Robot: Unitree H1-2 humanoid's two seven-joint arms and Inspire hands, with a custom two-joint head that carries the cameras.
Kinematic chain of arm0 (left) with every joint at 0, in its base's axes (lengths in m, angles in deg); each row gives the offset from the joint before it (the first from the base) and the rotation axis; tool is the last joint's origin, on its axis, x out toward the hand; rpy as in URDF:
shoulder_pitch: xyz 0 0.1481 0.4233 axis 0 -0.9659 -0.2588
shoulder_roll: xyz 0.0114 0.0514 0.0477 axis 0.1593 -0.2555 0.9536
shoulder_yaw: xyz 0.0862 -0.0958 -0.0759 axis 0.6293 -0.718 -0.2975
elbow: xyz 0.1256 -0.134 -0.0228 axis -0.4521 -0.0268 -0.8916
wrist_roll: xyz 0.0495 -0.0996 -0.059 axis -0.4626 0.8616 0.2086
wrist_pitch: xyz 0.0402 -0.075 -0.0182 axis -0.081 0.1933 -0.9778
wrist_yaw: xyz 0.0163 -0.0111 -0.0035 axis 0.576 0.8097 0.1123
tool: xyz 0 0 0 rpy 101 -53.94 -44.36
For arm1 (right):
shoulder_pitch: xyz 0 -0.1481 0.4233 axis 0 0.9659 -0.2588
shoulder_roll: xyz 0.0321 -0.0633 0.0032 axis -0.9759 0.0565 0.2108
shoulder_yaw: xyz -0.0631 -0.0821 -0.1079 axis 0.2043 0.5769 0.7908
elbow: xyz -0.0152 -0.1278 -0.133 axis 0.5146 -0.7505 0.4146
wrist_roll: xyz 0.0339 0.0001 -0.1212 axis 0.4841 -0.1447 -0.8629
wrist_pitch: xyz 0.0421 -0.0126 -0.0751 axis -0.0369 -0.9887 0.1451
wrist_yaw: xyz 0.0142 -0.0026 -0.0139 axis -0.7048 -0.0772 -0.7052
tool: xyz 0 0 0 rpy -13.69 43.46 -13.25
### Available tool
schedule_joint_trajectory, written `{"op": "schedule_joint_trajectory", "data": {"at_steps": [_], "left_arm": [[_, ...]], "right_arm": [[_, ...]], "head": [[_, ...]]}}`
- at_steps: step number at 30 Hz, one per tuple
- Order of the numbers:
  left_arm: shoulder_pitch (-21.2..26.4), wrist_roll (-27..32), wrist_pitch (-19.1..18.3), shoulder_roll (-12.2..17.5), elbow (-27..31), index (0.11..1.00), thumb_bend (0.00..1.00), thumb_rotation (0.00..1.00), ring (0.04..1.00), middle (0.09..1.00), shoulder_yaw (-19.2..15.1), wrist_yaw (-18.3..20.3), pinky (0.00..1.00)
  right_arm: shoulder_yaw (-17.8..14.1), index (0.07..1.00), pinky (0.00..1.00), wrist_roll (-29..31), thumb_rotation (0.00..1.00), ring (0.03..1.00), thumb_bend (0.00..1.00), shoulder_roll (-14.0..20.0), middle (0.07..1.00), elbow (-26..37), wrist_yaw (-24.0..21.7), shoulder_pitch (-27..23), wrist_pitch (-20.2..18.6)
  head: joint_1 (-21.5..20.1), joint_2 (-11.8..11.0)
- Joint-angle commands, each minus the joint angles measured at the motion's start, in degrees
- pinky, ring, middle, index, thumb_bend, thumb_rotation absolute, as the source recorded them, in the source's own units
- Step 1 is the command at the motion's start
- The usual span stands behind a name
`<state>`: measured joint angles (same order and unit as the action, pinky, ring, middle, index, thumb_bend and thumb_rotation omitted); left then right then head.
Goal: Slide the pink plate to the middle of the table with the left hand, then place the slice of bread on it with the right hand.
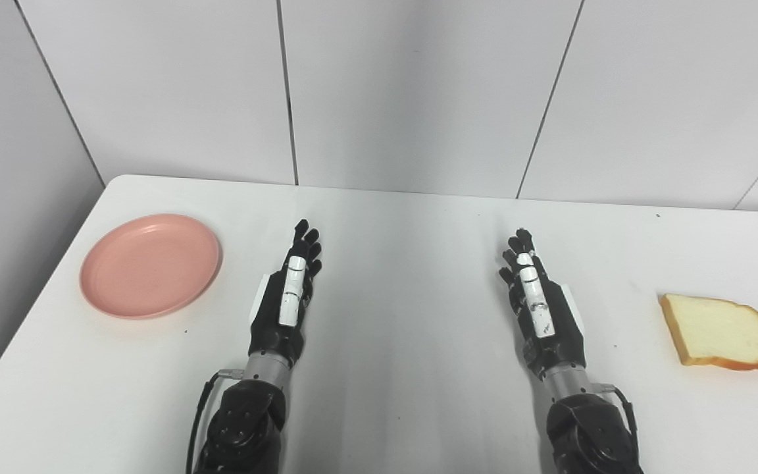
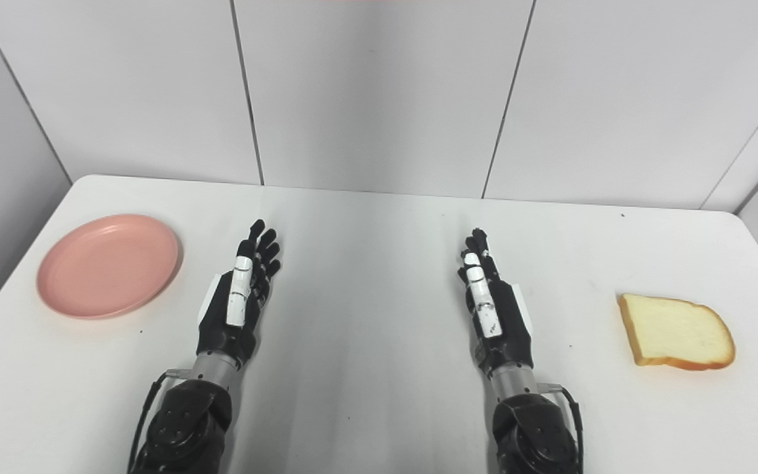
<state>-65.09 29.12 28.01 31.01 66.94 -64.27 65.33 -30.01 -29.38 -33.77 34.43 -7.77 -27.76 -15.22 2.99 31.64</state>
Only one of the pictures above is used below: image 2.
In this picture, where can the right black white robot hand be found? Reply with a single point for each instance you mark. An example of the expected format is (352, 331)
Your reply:
(501, 316)

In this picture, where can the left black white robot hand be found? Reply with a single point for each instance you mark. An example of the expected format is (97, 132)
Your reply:
(234, 316)

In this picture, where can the pink round plate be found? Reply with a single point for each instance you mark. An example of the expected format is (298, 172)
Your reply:
(108, 264)

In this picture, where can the slice of white bread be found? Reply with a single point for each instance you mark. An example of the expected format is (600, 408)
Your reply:
(675, 332)

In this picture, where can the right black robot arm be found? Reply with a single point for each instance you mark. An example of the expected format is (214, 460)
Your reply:
(527, 421)

